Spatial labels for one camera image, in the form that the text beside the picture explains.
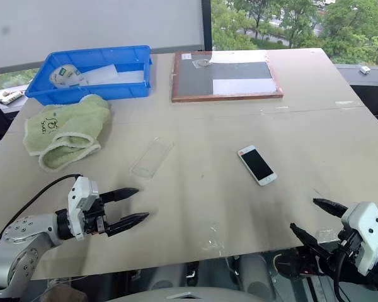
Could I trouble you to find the white window blind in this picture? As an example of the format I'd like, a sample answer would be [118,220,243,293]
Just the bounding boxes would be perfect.
[0,0,206,77]

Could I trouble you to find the brown object under table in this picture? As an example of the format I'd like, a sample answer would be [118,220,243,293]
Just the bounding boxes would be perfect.
[46,284,88,302]

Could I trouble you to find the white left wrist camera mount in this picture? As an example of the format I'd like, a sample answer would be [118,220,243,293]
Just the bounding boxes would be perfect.
[67,176,100,242]

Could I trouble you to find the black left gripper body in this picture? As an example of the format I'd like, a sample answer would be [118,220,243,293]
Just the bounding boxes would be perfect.
[81,196,112,238]

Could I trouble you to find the white and red device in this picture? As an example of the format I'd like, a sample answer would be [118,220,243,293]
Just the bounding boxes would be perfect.
[0,90,25,106]

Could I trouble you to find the green towel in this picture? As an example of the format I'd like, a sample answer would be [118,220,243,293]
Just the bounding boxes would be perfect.
[22,94,112,173]

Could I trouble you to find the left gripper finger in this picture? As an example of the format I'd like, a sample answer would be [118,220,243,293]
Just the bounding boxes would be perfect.
[106,211,151,238]
[99,187,140,204]

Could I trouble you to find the blue plastic bin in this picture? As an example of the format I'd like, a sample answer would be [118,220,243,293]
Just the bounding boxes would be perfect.
[24,45,153,106]

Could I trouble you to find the clear tape roll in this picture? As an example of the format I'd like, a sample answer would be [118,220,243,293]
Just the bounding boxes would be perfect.
[49,64,83,89]

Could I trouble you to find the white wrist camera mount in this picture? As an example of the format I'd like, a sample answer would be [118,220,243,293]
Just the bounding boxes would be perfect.
[67,176,100,242]
[340,201,378,277]

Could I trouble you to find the white paper sheet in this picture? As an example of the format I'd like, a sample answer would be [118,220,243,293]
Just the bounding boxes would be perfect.
[212,77,277,96]

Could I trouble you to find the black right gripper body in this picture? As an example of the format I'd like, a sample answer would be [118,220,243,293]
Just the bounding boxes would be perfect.
[318,228,364,273]

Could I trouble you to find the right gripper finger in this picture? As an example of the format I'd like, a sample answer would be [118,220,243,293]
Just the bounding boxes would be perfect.
[312,198,348,218]
[289,222,331,258]

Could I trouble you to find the clear tape scrap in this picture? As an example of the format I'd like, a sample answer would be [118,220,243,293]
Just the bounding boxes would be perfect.
[200,223,228,252]

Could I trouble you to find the clear phone case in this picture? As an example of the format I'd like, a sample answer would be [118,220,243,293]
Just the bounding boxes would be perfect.
[129,137,175,181]

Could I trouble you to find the green trees outside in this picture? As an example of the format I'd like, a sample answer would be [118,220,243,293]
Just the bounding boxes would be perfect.
[210,0,378,67]

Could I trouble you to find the dark grey window ledge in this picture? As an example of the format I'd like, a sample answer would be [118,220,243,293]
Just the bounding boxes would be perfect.
[333,64,378,86]

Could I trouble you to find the white smartphone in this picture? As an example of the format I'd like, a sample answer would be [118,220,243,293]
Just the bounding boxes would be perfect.
[238,144,278,187]

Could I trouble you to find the white sheets in bin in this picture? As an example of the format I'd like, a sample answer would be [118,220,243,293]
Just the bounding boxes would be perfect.
[77,64,146,87]

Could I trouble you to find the grey rounded leg shape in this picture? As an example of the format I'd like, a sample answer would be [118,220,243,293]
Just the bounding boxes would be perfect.
[238,252,277,300]
[149,263,190,291]

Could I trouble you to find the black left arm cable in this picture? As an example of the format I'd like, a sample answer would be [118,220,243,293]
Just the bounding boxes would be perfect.
[0,173,83,250]

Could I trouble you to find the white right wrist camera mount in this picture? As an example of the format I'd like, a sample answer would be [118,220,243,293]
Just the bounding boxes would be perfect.
[340,201,378,277]

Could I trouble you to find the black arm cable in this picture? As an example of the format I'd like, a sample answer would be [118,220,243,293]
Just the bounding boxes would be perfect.
[0,173,83,250]
[333,250,349,302]

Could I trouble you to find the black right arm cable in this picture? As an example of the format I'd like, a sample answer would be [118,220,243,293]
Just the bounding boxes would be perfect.
[333,250,349,302]

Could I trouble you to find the wooden framed dark board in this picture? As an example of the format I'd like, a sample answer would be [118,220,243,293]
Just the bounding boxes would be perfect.
[171,49,285,104]

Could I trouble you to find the black window frame post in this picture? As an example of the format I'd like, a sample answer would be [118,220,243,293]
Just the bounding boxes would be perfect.
[200,0,213,52]

